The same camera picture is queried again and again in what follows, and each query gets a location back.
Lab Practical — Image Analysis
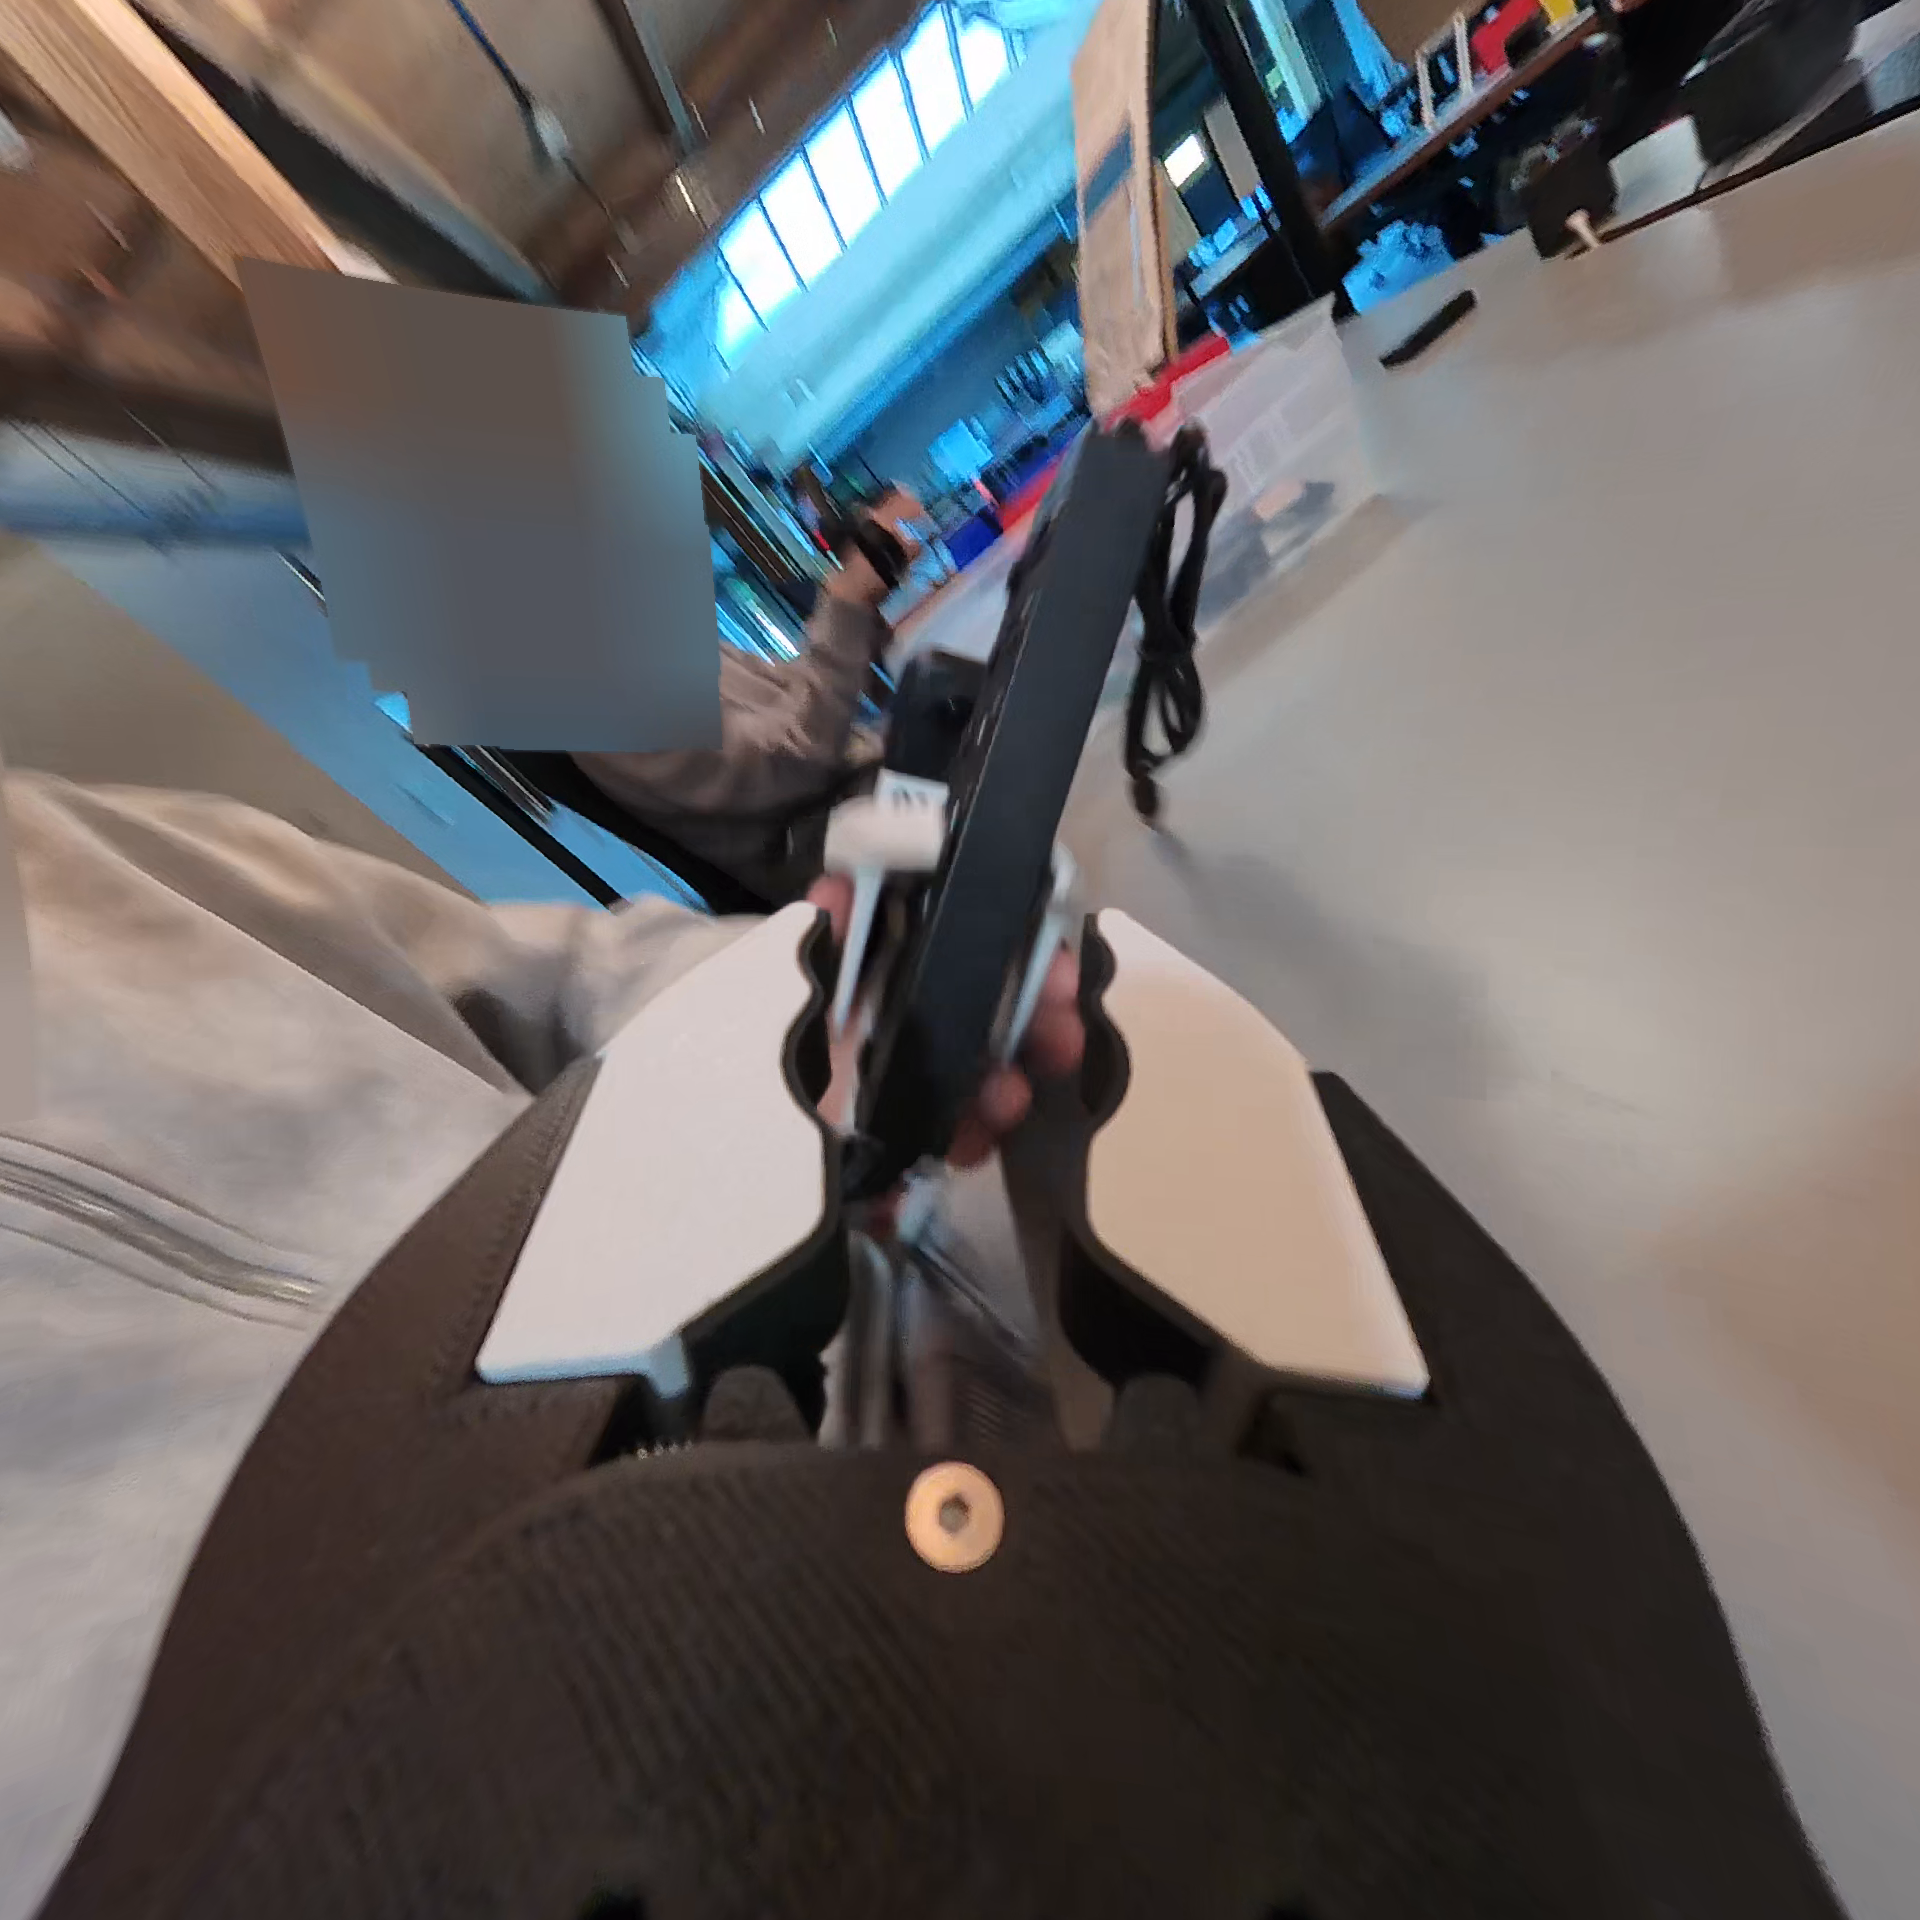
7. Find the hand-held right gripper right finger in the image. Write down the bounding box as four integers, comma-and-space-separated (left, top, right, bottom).
1052, 907, 1434, 1403

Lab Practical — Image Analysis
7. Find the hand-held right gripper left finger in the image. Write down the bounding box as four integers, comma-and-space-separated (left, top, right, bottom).
477, 904, 855, 1403

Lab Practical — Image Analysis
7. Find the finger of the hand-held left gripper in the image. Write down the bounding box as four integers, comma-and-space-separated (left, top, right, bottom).
823, 766, 954, 1048
989, 843, 1084, 1069

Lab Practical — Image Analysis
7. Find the black USB hub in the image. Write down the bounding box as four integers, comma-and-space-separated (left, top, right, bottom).
849, 425, 1173, 1193

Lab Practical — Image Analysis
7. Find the black USB cable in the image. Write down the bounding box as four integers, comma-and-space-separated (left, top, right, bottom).
1122, 425, 1230, 832

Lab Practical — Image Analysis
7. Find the person's left forearm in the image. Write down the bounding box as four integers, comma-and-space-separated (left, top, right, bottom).
454, 896, 801, 1089

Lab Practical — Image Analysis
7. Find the grey desk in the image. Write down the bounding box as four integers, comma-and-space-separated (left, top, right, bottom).
839, 82, 1920, 1710

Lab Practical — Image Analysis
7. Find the clear plastic bin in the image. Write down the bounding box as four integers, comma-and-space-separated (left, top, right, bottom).
1146, 299, 1390, 616

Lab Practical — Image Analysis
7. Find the cardboard panel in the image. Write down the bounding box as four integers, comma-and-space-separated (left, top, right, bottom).
1072, 0, 1191, 411

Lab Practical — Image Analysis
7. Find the small black adapter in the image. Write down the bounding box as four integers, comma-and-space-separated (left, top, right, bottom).
1374, 290, 1479, 370

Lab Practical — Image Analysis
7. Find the black steel column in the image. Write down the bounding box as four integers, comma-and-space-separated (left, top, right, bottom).
1186, 0, 1359, 310

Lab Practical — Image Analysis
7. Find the black charging dock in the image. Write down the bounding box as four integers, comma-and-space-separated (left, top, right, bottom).
1504, 143, 1627, 258
1676, 0, 1885, 166

